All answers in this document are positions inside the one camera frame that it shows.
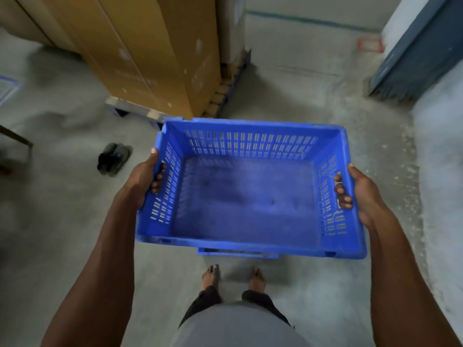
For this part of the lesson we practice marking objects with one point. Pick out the person's left hand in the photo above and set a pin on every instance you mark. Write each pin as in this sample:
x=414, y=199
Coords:
x=139, y=182

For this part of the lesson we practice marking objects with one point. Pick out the person's right thumb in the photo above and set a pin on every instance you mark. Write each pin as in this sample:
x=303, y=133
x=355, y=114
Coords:
x=356, y=173

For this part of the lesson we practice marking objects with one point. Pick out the person's black trousers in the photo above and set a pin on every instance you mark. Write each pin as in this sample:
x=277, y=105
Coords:
x=231, y=303

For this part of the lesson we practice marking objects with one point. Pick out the person's left forearm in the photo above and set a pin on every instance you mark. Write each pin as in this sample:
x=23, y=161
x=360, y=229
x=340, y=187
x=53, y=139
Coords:
x=97, y=274

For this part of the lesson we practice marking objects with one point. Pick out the large brown cardboard box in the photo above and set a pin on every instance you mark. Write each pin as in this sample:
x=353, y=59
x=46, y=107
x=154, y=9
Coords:
x=144, y=50

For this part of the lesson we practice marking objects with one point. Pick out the brown furniture leg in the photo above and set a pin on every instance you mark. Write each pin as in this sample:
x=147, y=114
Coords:
x=16, y=137

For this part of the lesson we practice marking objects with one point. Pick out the person's left thumb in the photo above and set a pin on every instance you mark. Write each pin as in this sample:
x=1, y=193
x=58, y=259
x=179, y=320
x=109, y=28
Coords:
x=152, y=158

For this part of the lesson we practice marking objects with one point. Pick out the person's right foot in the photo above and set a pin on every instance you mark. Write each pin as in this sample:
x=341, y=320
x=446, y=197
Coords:
x=257, y=280

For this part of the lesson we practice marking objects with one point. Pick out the person's left foot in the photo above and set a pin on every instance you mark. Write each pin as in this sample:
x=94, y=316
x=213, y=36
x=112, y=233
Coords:
x=211, y=276

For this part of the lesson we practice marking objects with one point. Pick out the beige cardboard box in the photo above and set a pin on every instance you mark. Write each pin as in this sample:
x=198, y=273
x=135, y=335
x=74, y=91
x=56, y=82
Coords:
x=21, y=19

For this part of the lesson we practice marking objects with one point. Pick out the grey cardboard box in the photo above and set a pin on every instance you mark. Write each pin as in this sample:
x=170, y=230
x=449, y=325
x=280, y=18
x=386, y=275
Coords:
x=231, y=28

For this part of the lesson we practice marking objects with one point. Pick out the person's right forearm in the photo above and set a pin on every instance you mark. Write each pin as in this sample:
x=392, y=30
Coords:
x=401, y=285

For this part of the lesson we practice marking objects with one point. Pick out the blue pallet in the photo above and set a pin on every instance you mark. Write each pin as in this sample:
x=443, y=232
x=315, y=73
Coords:
x=202, y=101

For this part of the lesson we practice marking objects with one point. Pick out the blue plastic crate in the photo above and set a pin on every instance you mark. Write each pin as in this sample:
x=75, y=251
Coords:
x=249, y=198

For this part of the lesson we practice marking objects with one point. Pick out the person's foot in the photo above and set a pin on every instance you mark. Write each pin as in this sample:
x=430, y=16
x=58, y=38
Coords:
x=257, y=280
x=211, y=276

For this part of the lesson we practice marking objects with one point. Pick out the person's right hand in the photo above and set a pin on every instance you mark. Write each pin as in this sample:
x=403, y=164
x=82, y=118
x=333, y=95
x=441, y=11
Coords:
x=365, y=198

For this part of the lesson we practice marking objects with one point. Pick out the person's grey shirt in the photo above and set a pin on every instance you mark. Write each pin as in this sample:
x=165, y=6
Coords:
x=237, y=327

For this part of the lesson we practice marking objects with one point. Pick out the pair of dark sandals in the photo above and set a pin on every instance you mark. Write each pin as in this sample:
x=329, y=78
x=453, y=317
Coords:
x=114, y=158

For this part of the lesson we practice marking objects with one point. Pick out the dark blue door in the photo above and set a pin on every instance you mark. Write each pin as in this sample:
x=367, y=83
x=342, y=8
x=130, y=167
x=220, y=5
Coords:
x=416, y=50

